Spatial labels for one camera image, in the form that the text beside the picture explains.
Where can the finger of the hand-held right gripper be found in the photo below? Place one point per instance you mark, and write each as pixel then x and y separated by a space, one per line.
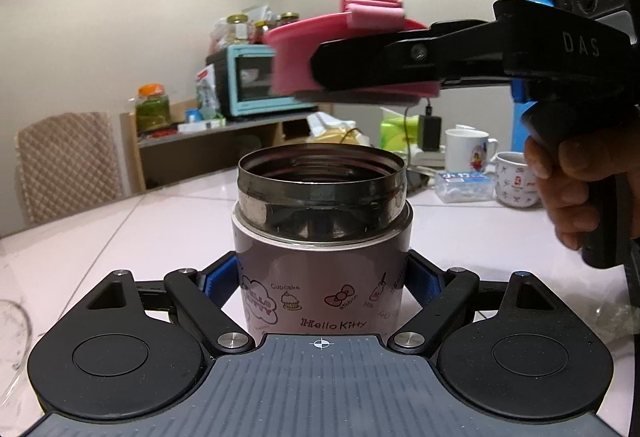
pixel 375 67
pixel 465 24

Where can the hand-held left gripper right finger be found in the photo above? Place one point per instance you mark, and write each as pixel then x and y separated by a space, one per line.
pixel 425 279

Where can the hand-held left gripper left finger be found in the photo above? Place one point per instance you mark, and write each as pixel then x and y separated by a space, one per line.
pixel 220 278

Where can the printed steel insulated bottle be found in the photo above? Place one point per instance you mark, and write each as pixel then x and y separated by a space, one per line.
pixel 320 267

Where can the person's right hand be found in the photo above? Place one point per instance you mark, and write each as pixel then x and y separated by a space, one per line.
pixel 570 197

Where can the green tissue packet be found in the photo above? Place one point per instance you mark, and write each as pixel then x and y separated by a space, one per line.
pixel 397 129

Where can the yellow and white bag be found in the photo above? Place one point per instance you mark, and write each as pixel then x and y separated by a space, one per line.
pixel 327 129

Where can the black power adapter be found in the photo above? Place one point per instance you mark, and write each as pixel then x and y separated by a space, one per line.
pixel 430 132

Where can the tall red filled jar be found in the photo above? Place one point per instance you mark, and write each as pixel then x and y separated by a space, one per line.
pixel 287 19

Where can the clear box with blue label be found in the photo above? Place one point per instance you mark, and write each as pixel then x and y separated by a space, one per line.
pixel 462 187

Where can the blue thermos flask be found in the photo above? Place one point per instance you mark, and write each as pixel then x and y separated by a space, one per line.
pixel 520 127

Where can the white power strip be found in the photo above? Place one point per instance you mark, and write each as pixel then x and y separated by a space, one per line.
pixel 427 158

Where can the small red filled jar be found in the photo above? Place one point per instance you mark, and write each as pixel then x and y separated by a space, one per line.
pixel 262 33

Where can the tall white printed mug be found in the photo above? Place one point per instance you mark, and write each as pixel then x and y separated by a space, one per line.
pixel 465 149

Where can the wooden shelf cabinet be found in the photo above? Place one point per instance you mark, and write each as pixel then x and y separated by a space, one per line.
pixel 200 157

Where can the teal toaster oven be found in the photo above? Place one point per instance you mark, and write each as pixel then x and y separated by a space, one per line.
pixel 250 87

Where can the white paper bag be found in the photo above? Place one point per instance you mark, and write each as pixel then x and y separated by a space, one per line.
pixel 255 14

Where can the wide white printed mug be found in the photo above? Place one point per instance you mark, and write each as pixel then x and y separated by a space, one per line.
pixel 515 182

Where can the gold lid glass jar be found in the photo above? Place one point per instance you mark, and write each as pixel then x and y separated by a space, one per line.
pixel 238 29

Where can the flat white box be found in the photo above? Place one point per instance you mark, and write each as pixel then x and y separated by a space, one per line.
pixel 200 125

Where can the small blue box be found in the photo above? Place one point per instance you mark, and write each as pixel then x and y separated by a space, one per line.
pixel 192 115

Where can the red and white packet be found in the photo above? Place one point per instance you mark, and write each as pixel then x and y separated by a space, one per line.
pixel 207 92

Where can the green jar with orange lid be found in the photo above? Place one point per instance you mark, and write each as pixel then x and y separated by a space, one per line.
pixel 152 112

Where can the quilted beige chair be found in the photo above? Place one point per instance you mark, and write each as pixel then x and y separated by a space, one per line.
pixel 70 167

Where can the clear plastic wrap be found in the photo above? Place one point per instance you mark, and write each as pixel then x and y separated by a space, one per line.
pixel 617 312

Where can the clear glass bowl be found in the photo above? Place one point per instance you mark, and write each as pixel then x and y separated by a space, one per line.
pixel 12 332

